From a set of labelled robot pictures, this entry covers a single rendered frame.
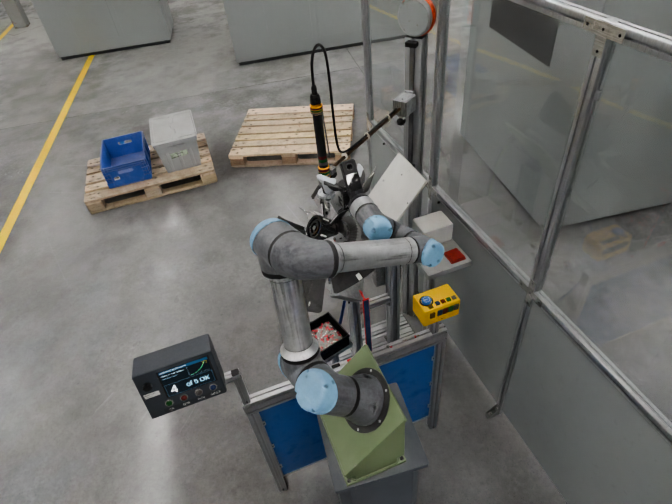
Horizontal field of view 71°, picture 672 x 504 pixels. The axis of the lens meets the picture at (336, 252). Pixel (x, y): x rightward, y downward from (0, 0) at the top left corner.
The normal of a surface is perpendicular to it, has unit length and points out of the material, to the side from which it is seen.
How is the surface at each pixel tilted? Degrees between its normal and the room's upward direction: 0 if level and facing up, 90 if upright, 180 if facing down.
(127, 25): 90
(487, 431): 0
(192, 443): 0
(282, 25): 90
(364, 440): 45
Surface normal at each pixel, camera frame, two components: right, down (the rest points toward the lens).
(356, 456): -0.72, -0.31
